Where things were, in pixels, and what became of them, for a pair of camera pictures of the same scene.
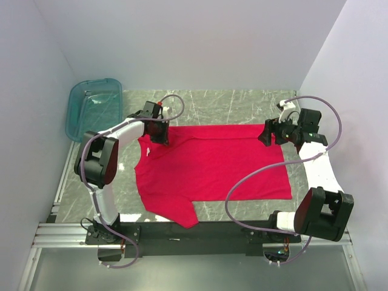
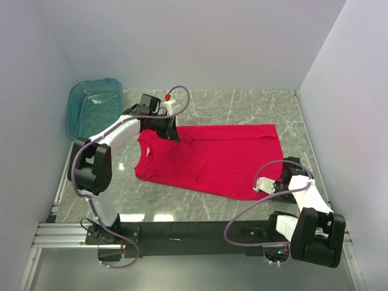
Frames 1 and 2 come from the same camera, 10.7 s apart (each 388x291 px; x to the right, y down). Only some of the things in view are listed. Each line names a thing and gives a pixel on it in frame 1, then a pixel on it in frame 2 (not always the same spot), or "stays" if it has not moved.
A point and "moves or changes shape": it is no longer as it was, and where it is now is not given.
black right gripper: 273,126 to 291,200
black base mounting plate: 143,239 stays
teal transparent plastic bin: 93,105 stays
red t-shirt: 208,163 moves or changes shape
